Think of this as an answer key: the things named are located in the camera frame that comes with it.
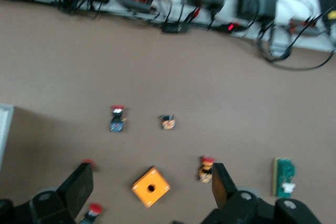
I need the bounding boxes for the grey strip orange connectors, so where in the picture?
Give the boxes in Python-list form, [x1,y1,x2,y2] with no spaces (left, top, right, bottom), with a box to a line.
[288,18,329,36]

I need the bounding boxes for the black device blue light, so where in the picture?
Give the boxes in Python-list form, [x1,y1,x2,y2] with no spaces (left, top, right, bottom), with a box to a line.
[317,0,336,29]

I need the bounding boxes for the black looped cable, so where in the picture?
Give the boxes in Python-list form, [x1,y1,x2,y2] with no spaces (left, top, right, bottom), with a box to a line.
[257,20,336,72]

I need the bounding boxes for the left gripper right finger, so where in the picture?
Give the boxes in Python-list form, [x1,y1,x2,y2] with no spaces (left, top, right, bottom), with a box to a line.
[201,163,322,224]

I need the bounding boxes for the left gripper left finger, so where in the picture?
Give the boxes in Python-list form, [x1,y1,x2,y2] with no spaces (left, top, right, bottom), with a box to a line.
[0,162,95,224]

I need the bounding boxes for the orange button enclosure box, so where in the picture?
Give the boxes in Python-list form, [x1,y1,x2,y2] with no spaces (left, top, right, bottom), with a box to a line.
[131,166,171,208]

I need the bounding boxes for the orange black contact block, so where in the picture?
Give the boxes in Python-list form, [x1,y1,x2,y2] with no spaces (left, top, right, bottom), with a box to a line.
[158,113,176,131]

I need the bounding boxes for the black device red light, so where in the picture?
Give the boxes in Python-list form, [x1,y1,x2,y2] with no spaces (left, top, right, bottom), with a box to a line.
[217,22,247,34]

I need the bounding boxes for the brown paper table cover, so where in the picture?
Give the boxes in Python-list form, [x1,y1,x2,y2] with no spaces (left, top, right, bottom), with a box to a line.
[0,0,336,224]

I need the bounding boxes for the red mushroom button orange block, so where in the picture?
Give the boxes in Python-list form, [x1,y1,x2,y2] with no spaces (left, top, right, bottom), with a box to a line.
[197,155,216,183]

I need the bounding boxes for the small black inline box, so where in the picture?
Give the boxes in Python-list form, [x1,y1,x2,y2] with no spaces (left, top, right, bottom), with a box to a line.
[160,22,191,35]

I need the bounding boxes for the grey ribbed tray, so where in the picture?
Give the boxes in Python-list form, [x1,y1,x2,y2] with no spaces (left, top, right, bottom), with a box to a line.
[0,102,14,172]

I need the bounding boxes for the red mushroom button blue block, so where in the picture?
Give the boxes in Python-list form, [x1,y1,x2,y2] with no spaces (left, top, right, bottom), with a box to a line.
[108,104,129,133]
[78,202,103,224]

